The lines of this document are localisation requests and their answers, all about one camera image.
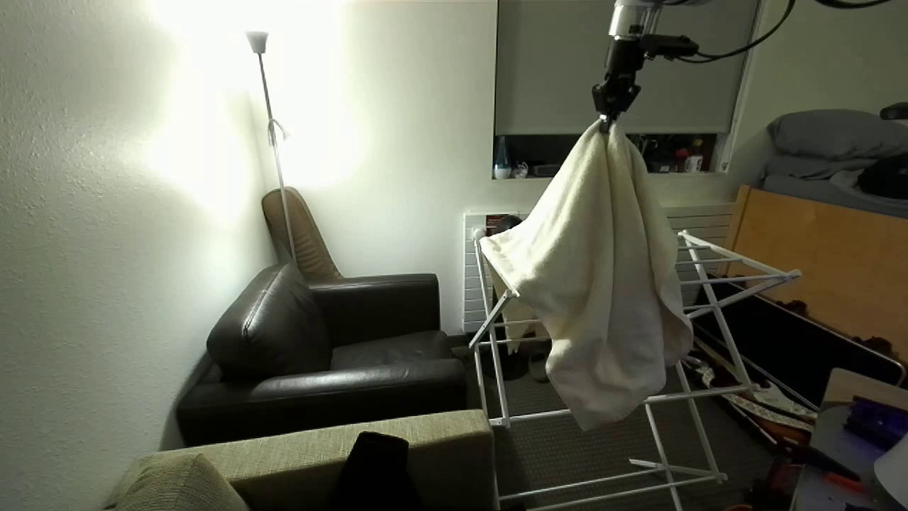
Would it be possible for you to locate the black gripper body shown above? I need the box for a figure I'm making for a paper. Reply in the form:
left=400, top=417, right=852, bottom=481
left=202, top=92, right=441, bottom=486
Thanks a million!
left=590, top=36, right=649, bottom=102

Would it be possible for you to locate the white terry towel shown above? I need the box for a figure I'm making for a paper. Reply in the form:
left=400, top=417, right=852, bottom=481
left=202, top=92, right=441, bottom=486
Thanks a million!
left=476, top=116, right=698, bottom=435

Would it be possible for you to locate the olive green fabric couch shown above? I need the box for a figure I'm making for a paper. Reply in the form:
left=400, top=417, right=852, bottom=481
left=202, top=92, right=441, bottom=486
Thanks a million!
left=103, top=407, right=498, bottom=511

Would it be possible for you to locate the black rounded object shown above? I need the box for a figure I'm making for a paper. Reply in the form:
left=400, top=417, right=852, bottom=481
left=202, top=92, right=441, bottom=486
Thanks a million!
left=483, top=214, right=526, bottom=239

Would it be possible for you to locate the grey bed mattress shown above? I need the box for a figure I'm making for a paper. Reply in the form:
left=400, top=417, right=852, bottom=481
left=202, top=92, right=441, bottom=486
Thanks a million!
left=760, top=154, right=908, bottom=221

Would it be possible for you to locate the grey pillow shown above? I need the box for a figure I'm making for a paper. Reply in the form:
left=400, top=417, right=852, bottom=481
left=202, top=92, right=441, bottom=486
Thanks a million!
left=766, top=107, right=908, bottom=161

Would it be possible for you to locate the white metal drying rack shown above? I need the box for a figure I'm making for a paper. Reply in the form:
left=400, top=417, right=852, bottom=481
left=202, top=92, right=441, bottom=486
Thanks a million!
left=465, top=227, right=803, bottom=511

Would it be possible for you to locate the orange wooden bed board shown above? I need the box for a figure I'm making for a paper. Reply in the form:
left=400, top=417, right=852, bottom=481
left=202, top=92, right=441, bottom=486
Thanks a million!
left=727, top=186, right=908, bottom=364

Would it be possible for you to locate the black item on bed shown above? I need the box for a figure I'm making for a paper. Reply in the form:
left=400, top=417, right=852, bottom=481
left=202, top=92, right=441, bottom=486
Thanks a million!
left=855, top=154, right=908, bottom=203

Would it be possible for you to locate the black flat panel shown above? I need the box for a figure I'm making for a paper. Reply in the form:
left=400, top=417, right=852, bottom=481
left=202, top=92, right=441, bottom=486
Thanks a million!
left=693, top=299, right=908, bottom=410

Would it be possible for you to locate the white floor lamp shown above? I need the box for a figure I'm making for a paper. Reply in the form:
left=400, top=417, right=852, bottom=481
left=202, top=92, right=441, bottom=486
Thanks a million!
left=246, top=28, right=302, bottom=274

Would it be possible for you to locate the white papers pile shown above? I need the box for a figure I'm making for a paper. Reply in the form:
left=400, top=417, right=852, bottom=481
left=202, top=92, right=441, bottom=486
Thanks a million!
left=685, top=350, right=827, bottom=458

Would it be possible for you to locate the brown cardboard box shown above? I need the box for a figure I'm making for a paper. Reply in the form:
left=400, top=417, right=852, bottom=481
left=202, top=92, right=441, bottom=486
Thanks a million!
left=790, top=366, right=908, bottom=511

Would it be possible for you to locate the black leather armchair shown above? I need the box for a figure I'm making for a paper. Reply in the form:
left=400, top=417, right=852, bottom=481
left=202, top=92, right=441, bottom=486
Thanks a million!
left=173, top=262, right=476, bottom=448

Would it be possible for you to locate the blue purple item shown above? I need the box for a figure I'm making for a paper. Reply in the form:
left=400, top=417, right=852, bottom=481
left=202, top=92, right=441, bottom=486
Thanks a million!
left=844, top=396, right=908, bottom=451

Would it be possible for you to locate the white rounded object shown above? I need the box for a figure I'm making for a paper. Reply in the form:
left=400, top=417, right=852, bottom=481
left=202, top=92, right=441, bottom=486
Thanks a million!
left=872, top=431, right=908, bottom=511

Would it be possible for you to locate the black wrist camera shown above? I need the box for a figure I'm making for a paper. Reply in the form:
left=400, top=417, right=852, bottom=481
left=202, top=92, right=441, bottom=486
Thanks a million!
left=641, top=35, right=703, bottom=62

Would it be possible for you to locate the wall-mounted dark screen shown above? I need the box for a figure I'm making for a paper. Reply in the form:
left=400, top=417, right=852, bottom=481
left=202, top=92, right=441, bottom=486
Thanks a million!
left=495, top=0, right=764, bottom=139

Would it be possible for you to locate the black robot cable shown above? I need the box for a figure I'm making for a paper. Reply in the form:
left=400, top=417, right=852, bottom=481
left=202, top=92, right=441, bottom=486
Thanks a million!
left=675, top=0, right=893, bottom=66

